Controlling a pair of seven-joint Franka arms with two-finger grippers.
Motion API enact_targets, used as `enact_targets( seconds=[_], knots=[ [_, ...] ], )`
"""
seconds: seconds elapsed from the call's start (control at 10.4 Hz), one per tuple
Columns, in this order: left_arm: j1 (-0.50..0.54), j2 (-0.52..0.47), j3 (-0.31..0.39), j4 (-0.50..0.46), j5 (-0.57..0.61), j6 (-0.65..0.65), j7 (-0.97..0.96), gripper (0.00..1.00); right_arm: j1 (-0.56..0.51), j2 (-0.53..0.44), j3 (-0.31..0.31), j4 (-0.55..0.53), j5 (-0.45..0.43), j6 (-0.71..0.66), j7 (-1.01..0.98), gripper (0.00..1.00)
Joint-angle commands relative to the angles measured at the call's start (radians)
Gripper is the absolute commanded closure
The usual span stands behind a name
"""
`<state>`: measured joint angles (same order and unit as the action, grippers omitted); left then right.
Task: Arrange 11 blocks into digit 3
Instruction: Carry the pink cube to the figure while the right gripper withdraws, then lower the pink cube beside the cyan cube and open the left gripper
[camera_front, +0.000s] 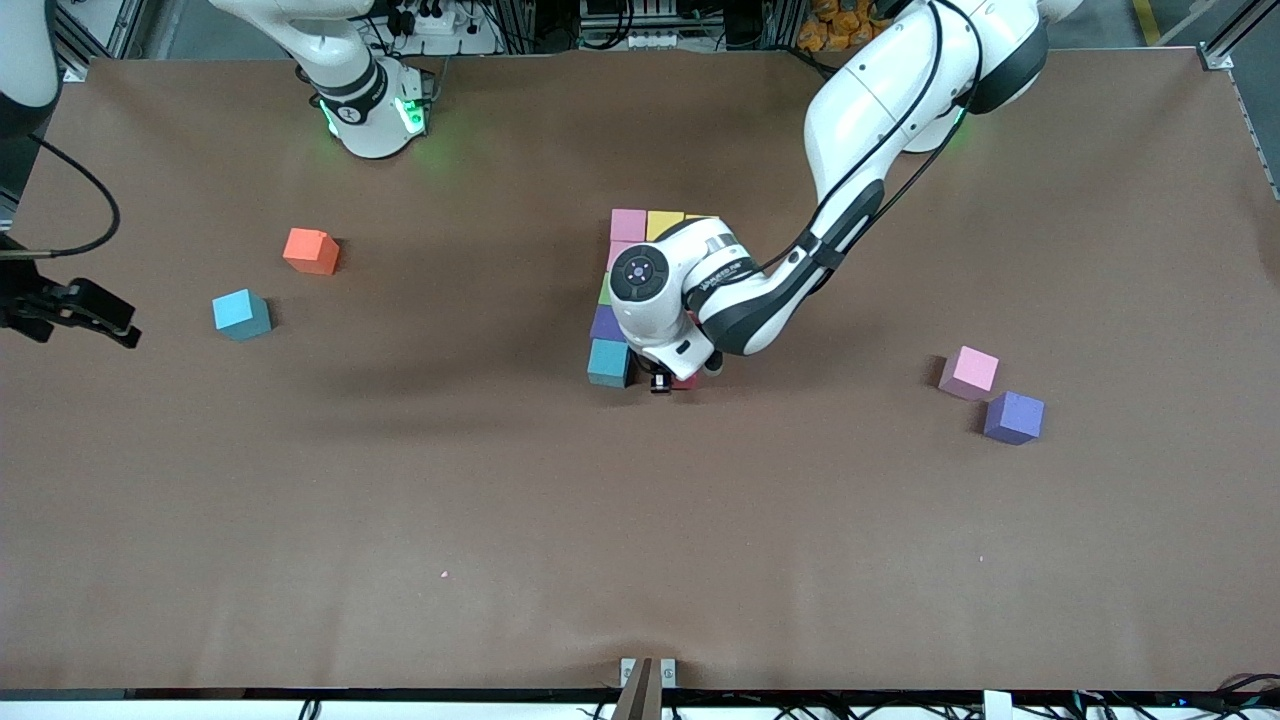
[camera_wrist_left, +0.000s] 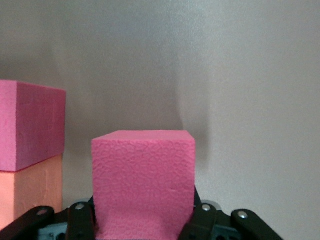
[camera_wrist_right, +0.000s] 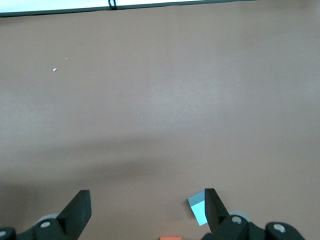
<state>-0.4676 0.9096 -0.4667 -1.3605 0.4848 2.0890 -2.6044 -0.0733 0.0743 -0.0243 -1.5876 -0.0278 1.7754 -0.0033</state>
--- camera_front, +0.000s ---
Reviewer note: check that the orange foam cube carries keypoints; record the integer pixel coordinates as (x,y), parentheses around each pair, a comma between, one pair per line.
(308,250)

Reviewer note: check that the metal bracket with brown stick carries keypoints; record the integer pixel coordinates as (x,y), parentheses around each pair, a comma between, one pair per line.
(640,695)

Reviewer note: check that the red foam cube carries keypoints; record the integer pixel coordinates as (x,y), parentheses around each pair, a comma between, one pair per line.
(685,381)

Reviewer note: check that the bag of orange items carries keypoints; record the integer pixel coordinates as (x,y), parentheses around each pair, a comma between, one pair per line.
(840,25)

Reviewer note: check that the cyan foam cube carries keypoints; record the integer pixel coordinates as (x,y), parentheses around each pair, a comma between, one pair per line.
(607,362)
(240,313)

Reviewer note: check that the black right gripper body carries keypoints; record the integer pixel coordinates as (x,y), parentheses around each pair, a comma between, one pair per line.
(30,303)

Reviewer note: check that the small white socket strip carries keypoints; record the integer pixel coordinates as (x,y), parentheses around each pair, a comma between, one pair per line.
(660,40)

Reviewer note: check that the pink foam cube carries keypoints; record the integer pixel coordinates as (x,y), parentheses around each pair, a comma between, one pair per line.
(970,371)
(628,225)
(618,252)

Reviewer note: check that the purple foam cube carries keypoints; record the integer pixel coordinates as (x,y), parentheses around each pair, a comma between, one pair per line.
(603,322)
(1013,417)

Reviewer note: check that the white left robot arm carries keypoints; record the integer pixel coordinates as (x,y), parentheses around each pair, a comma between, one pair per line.
(870,100)

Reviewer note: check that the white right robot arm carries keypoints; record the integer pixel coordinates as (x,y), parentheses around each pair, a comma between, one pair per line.
(370,110)

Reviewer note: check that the white power strip with plugs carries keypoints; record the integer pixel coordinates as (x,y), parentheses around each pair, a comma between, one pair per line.
(440,22)

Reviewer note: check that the green foam cube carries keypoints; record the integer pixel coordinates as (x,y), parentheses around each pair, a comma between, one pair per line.
(604,290)

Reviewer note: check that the brown table cover sheet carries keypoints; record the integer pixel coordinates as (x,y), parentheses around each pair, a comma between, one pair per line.
(640,520)

